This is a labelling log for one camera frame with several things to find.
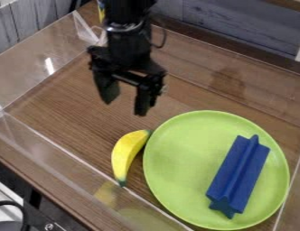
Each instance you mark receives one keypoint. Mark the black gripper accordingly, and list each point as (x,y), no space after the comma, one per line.
(127,53)

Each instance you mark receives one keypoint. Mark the yellow toy banana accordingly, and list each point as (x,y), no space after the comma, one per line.
(124,150)

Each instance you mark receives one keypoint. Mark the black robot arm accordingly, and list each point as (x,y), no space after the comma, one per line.
(126,16)

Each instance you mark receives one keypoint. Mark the green round plate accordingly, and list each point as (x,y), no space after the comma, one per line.
(182,157)

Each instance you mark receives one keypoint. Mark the yellow blue tin can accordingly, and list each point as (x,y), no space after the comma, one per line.
(100,10)

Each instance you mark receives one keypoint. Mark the blue star-shaped block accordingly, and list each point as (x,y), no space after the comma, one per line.
(234,181)

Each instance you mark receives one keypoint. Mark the clear acrylic tray wall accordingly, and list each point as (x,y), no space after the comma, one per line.
(58,129)

